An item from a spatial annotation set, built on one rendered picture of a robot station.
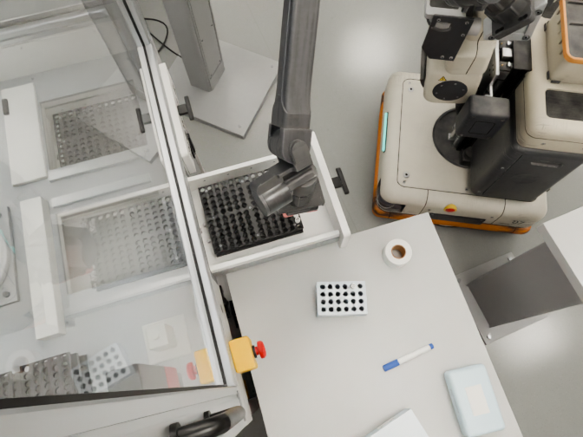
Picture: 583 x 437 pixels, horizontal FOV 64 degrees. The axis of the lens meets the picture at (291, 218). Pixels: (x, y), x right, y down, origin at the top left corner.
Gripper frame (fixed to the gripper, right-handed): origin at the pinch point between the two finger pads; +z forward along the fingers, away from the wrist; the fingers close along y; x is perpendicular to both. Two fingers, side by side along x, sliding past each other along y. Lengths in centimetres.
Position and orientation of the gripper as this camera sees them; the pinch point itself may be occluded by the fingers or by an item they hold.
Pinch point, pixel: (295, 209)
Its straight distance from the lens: 106.6
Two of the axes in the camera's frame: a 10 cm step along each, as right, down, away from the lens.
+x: 2.4, 9.2, -3.1
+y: -9.7, 2.1, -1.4
